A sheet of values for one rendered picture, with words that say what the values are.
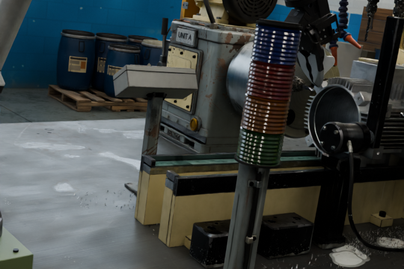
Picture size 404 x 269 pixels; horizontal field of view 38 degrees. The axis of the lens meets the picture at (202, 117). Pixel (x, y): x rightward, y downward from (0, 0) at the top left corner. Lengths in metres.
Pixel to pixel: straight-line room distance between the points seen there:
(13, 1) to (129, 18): 6.50
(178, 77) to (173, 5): 6.62
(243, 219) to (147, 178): 0.35
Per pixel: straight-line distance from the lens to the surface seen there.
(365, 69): 1.35
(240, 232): 0.81
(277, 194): 1.16
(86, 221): 1.13
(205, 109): 1.65
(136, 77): 1.23
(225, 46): 1.61
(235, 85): 1.55
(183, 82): 1.28
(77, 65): 6.28
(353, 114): 1.45
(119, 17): 7.42
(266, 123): 0.75
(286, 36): 0.74
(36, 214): 1.16
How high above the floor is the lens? 1.23
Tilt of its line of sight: 11 degrees down
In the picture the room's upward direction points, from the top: 8 degrees clockwise
